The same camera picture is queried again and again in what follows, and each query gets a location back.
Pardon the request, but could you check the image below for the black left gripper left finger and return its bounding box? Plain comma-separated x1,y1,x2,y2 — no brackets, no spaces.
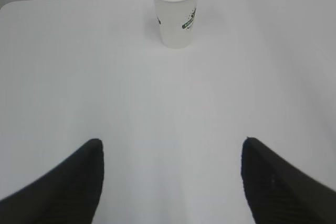
1,138,104,223

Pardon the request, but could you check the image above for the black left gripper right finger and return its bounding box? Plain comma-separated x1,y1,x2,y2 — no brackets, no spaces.
241,137,335,223

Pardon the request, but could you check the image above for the white paper cup green logo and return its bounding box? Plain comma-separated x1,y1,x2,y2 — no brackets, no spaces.
153,0,198,49

